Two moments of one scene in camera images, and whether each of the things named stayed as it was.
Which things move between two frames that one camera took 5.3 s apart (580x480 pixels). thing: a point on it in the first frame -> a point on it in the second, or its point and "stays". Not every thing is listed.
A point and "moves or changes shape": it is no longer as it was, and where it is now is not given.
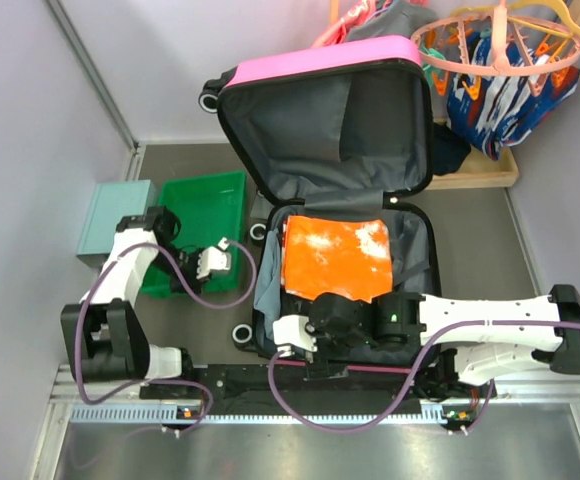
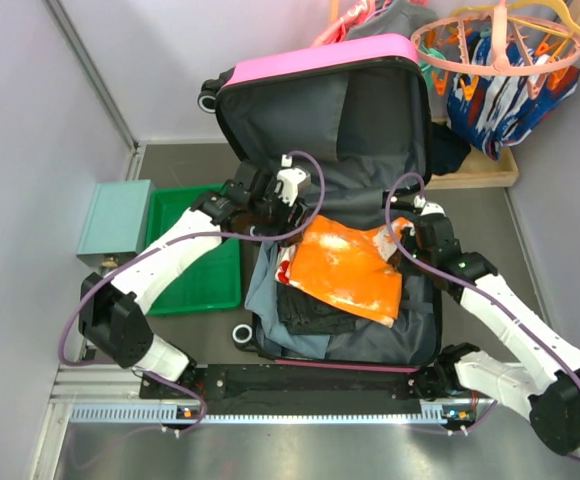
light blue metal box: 111,201 stays
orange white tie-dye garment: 332,256 moves or changes shape
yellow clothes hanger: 569,15 stays
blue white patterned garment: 502,91 stays
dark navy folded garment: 448,150 stays
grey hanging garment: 399,18 stays
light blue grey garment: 267,300 stays
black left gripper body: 189,266 -> 270,215
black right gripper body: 329,345 -> 410,244
